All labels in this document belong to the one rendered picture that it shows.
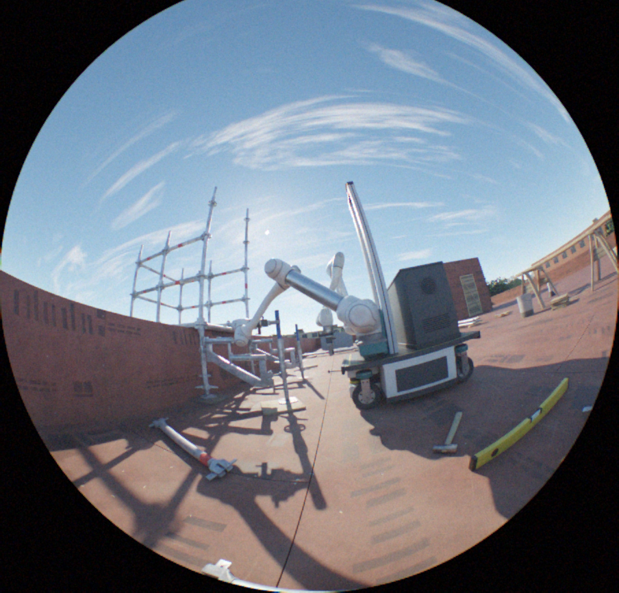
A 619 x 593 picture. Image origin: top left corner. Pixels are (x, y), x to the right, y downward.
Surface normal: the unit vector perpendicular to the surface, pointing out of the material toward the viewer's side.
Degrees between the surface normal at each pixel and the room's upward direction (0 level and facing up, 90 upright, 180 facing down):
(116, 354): 90
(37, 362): 90
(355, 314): 94
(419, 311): 90
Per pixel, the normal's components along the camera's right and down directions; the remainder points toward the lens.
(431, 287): -0.22, -0.27
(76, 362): 0.98, -0.16
